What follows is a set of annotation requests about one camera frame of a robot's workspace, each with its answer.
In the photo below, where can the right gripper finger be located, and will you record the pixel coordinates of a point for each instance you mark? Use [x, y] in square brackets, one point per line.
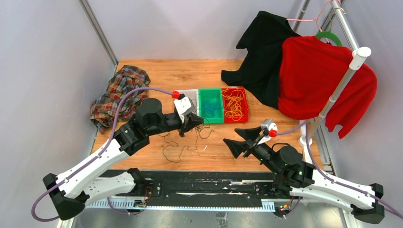
[237, 147]
[252, 134]

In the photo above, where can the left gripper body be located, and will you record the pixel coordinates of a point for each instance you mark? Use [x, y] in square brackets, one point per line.
[185, 126]

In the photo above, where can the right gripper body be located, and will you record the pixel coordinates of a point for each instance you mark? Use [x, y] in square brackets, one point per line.
[253, 146]

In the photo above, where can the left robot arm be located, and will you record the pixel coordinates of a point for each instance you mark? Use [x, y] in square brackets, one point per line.
[77, 188]

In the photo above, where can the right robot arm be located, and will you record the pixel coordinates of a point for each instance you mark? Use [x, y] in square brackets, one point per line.
[293, 177]

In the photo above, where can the white plastic bin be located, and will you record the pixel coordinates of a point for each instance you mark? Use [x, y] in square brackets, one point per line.
[192, 94]

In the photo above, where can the green plastic bin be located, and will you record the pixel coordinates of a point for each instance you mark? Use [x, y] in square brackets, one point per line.
[211, 105]

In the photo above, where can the red plastic bin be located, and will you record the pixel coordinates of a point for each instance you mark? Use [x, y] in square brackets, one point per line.
[236, 108]

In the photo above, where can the plaid shirt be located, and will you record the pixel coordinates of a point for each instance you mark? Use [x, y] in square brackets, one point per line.
[103, 109]

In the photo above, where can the red t-shirt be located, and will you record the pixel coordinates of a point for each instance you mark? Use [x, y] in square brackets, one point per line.
[310, 72]

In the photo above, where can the black t-shirt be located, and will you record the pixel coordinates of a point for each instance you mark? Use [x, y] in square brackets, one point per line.
[259, 71]

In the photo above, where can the green hanger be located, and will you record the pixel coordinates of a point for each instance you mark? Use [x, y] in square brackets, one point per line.
[331, 36]

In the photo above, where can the pink hanger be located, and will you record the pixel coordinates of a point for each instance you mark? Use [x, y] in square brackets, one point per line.
[330, 8]

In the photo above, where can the white clothes rack pole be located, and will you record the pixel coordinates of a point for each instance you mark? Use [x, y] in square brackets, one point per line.
[359, 57]

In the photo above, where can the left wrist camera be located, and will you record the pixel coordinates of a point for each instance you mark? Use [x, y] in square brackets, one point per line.
[183, 107]

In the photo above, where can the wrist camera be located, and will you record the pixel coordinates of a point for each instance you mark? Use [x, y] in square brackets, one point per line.
[268, 131]
[183, 107]

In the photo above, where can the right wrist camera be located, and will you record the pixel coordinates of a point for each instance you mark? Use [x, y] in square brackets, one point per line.
[268, 131]

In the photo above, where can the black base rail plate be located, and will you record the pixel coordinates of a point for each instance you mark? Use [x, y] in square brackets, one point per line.
[209, 189]

